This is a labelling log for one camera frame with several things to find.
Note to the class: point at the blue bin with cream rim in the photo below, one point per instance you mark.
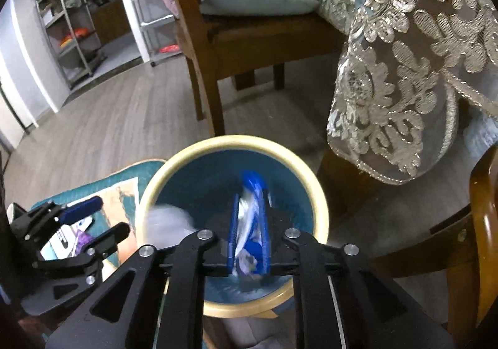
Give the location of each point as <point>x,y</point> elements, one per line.
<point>218,170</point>

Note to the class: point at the teal printed floor mat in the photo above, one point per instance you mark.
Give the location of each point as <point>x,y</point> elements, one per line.
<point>124,193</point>

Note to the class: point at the purple wrapper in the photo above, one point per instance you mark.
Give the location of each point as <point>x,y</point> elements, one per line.
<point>82,242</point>

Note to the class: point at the white rolling cart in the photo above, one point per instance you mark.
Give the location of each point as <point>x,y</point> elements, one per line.
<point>155,22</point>

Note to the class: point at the grey metal shelf rack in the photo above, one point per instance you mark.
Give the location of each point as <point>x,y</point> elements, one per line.
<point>66,14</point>

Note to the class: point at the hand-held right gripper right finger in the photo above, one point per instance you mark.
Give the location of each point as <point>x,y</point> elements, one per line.
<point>267,234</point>

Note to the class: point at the wooden dining chair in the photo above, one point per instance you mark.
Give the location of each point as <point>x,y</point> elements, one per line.
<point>249,42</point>

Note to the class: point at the blue and white plastic wrapper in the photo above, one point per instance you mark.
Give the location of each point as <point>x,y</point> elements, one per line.
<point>249,216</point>

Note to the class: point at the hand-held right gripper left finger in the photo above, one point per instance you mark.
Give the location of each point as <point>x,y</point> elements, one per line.
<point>232,234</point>

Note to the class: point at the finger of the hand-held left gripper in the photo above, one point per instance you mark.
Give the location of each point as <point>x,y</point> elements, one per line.
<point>109,238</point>
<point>83,208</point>

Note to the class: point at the white and black printed packet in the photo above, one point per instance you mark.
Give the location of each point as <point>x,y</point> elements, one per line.
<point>58,246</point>

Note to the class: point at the white crumpled tissue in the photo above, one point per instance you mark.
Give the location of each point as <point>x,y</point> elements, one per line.
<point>169,224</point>

